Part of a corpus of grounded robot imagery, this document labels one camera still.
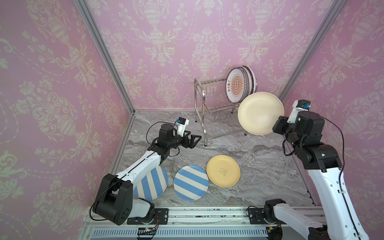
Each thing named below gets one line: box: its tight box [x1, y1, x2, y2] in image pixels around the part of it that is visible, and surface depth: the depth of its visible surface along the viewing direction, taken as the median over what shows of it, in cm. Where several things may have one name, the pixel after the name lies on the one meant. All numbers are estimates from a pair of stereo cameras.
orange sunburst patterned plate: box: [238, 66, 253, 98], surface depth 77 cm
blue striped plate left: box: [133, 166, 169, 201], surface depth 85 cm
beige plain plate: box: [237, 92, 285, 136], surface depth 70 cm
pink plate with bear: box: [243, 65, 256, 95], surface depth 78 cm
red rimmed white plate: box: [225, 67, 248, 104], surface depth 87 cm
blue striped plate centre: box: [173, 165, 209, 202], surface depth 87 cm
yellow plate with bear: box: [206, 155, 241, 188], surface depth 91 cm
